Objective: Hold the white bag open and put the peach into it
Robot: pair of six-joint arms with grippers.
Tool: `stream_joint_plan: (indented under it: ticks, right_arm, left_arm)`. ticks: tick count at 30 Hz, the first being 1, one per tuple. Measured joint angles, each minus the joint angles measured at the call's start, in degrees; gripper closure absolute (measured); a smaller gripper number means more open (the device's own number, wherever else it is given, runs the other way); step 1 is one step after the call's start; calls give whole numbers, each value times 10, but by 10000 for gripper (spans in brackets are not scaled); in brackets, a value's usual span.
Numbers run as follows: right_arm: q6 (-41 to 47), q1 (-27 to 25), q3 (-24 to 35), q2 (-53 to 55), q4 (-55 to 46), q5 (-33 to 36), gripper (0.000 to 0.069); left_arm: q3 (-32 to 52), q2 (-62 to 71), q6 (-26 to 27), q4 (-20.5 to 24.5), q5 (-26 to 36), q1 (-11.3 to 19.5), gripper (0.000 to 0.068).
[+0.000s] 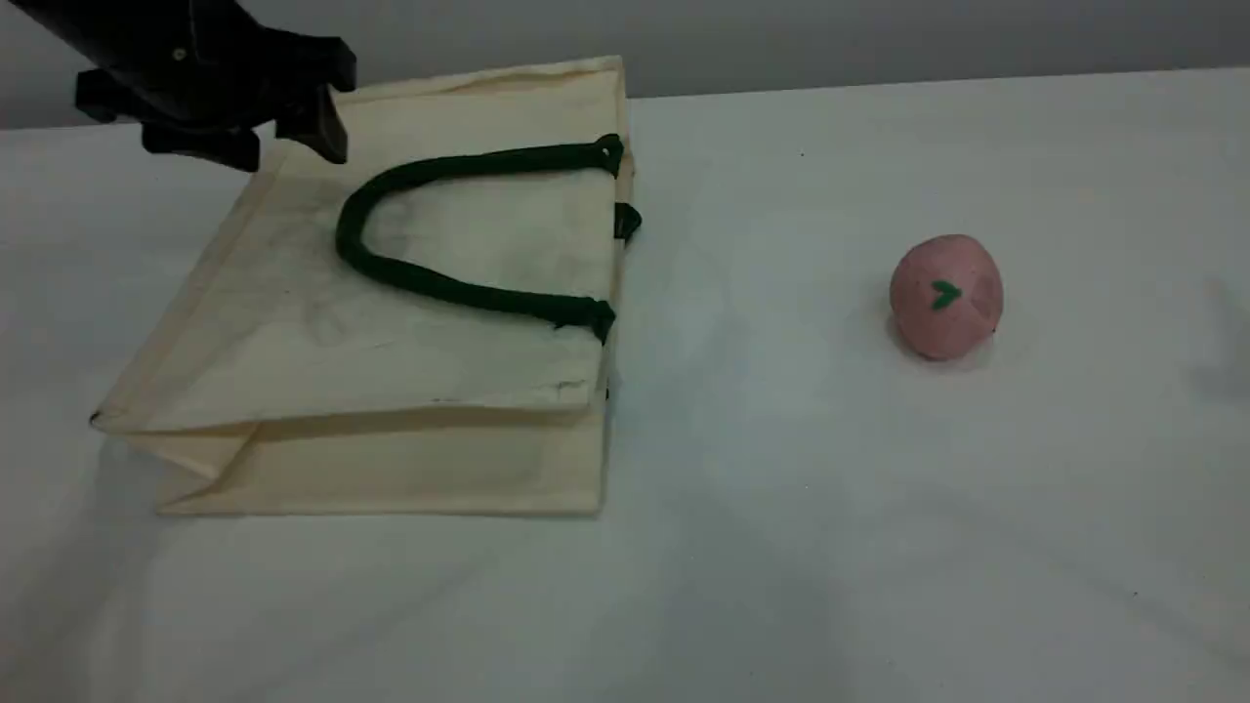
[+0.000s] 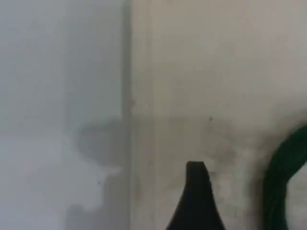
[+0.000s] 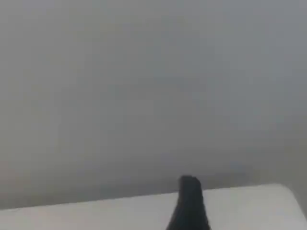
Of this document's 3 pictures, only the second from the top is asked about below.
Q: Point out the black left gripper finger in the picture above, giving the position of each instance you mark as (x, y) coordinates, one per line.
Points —
(196, 203)

